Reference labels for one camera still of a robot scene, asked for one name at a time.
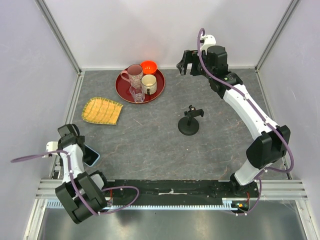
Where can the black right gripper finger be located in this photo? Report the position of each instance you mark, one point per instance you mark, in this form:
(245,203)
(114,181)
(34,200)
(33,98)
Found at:
(182,61)
(184,69)

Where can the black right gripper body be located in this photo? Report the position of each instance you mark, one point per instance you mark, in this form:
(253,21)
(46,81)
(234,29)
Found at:
(192,56)

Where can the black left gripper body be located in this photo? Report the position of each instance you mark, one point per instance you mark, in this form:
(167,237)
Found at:
(82,139)

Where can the smartphone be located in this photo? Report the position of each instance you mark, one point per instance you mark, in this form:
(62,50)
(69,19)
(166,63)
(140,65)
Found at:
(90,156)

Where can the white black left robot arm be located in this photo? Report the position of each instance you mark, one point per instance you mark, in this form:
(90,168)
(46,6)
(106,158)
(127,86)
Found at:
(80,193)

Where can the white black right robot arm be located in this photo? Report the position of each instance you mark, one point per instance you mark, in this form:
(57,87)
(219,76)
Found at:
(270,141)

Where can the black phone stand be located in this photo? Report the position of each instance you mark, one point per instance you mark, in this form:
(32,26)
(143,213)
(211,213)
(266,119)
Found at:
(188,125)

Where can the orange bowl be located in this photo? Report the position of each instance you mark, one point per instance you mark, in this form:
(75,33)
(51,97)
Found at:
(149,67)

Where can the cream ceramic mug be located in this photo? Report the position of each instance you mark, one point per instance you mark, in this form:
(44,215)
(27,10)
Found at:
(149,84)

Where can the yellow bamboo tray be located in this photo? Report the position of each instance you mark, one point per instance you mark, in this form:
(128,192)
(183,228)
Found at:
(102,111)

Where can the pink floral mug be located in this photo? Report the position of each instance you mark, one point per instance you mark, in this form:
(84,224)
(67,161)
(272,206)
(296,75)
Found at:
(133,75)

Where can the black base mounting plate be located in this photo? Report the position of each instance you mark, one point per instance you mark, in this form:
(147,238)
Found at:
(185,191)

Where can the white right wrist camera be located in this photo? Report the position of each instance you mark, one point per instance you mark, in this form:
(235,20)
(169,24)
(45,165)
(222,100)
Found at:
(207,41)

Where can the slotted grey cable duct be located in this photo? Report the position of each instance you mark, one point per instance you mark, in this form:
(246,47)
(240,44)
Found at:
(225,205)

